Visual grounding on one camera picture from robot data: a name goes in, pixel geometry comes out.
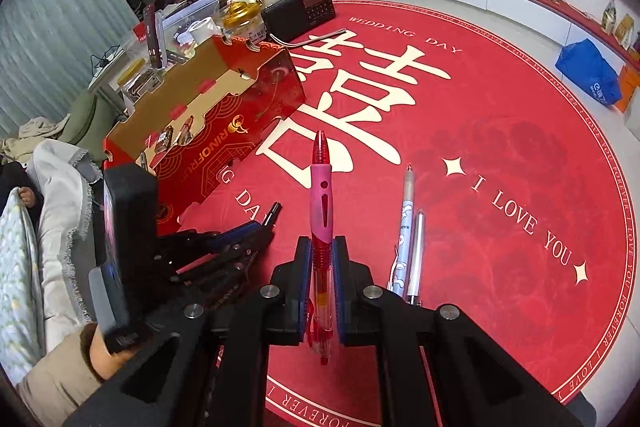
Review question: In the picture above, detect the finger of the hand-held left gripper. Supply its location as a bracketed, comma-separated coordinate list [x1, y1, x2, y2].
[157, 224, 276, 259]
[165, 251, 261, 309]

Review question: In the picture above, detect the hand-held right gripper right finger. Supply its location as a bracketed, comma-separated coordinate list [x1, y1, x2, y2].
[332, 236, 583, 427]

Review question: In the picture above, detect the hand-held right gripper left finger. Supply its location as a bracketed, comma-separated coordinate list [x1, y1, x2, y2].
[65, 236, 313, 427]

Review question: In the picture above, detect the black marker pen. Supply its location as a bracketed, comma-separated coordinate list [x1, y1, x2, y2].
[260, 202, 283, 230]

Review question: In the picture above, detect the red cardboard fruit box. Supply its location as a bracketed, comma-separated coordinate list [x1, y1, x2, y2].
[102, 34, 307, 235]

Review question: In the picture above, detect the pink grip red pen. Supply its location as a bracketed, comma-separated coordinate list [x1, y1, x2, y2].
[306, 129, 335, 367]

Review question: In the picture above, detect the person's left forearm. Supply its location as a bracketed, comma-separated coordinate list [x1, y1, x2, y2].
[15, 322, 126, 425]

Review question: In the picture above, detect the white fringed cloth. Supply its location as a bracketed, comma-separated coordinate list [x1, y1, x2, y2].
[30, 139, 106, 353]

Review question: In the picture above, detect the silver pen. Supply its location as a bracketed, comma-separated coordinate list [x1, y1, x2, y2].
[406, 208, 427, 305]

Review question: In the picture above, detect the blue patterned white pen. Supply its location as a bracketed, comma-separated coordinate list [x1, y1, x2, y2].
[387, 164, 418, 298]

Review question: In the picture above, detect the green cushion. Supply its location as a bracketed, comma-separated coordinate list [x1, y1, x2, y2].
[67, 94, 123, 148]

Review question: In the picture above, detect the pale patterned pillow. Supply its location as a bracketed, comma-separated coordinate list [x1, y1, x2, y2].
[0, 187, 43, 383]

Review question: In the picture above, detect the beige cloth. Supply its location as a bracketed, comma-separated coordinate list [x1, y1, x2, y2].
[0, 117, 71, 165]

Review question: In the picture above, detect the plastic jar yellow lid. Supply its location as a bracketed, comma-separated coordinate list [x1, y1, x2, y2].
[117, 59, 166, 100]

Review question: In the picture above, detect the tall white package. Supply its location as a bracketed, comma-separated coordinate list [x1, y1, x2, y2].
[155, 9, 169, 68]

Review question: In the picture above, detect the tall black red package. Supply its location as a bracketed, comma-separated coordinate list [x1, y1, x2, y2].
[142, 4, 163, 68]

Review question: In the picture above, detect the white cup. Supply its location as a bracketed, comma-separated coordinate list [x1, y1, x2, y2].
[190, 19, 221, 45]

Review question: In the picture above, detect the grey blue curtain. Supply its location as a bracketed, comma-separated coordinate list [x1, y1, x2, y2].
[0, 0, 138, 138]

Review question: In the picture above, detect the red round printed mat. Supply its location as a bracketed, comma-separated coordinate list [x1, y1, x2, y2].
[175, 0, 638, 427]

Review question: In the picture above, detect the black radio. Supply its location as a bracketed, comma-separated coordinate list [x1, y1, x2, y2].
[261, 0, 351, 48]

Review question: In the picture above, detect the blue plastic bag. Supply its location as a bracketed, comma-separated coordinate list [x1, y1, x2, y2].
[555, 39, 623, 108]

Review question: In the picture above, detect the orange box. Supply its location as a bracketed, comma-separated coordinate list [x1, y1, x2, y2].
[615, 64, 640, 112]

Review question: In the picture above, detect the yellow snack packet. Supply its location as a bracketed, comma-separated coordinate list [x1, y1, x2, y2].
[615, 14, 636, 50]

